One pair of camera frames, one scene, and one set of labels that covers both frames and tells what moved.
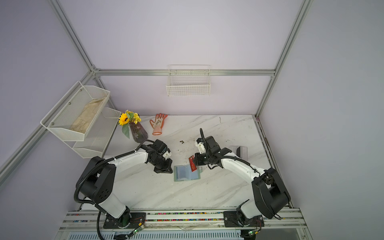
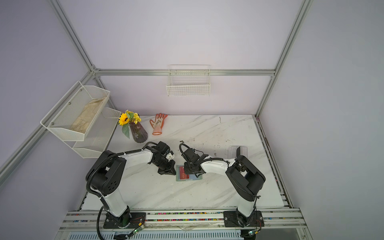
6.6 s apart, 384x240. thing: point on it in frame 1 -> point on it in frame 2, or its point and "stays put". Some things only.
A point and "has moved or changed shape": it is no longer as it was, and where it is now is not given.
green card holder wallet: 183,173 stays put
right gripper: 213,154 -> 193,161
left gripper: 167,169 stays put
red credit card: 192,163 has moved or changed shape
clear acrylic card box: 240,151 stays put
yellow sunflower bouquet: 125,118 stays put
